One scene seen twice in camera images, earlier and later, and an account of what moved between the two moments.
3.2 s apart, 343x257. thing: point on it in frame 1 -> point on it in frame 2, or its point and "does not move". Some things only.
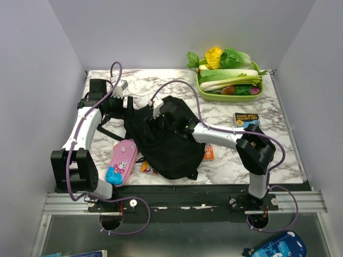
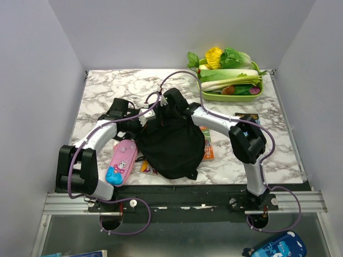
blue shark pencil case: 287,244 does not move
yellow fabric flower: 213,57 does not move
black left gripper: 122,112 -> 141,129
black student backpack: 181,158 does not move
